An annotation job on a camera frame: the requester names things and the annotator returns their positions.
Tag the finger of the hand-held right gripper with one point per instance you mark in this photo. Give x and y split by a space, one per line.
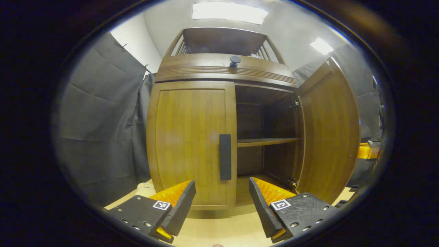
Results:
368 151

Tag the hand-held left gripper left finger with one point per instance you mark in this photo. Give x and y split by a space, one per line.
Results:
181 209

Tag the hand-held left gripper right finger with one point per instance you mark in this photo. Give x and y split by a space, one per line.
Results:
262 209

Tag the wooden shoe cabinet door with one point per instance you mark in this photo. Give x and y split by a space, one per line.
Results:
329 137
188 144

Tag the wooden double-door shoe cabinet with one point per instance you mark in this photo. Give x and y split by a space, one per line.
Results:
212 67

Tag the metal door hinge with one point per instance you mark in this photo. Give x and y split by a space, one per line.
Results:
292 183
295 105

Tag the wooden cabinet shelf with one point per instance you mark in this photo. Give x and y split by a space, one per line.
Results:
264 142

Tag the white plastic bag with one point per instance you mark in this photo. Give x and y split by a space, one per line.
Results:
145 188

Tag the small ceiling light panel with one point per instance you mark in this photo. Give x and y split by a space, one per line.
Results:
321 46

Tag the white book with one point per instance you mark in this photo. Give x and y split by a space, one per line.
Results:
254 55

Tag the round black knob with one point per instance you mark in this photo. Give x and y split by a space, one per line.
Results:
235 61

